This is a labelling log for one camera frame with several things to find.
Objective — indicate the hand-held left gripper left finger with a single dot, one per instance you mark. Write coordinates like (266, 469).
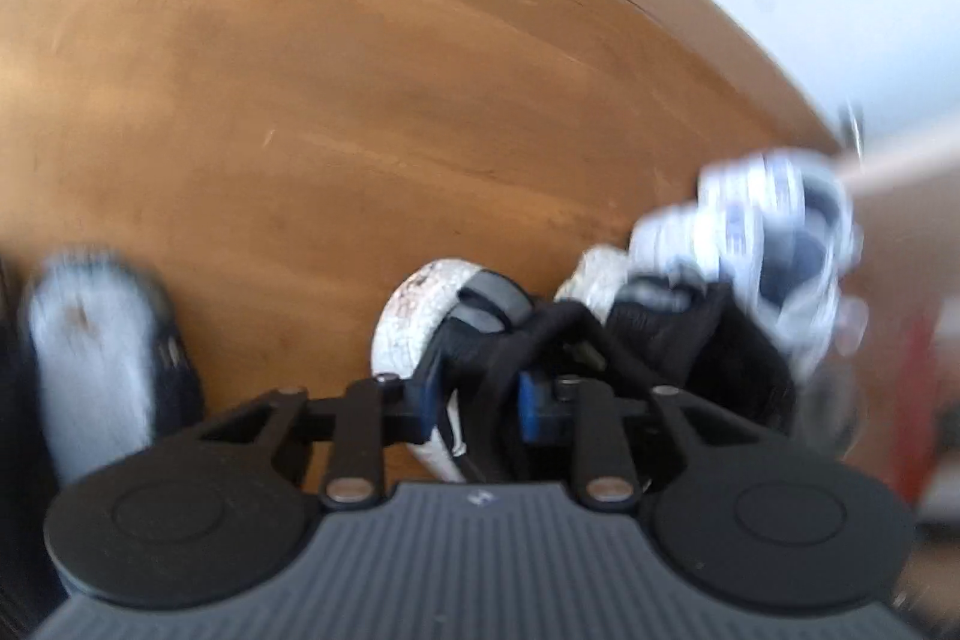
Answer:
(427, 404)

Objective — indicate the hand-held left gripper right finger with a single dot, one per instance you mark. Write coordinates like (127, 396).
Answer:
(531, 415)

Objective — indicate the black white-soled sneaker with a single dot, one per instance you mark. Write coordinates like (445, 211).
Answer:
(712, 347)
(416, 310)

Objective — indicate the white blue-trimmed sneaker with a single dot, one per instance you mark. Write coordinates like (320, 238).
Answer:
(697, 239)
(787, 190)

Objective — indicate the checkered fleece-lined slipper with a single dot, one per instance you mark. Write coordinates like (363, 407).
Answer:
(90, 347)

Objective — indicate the beige wooden door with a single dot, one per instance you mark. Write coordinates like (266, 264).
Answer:
(915, 220)

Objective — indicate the metal door stop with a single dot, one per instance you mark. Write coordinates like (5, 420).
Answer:
(852, 124)

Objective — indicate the wooden baseboard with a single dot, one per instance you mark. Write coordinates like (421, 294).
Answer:
(712, 21)

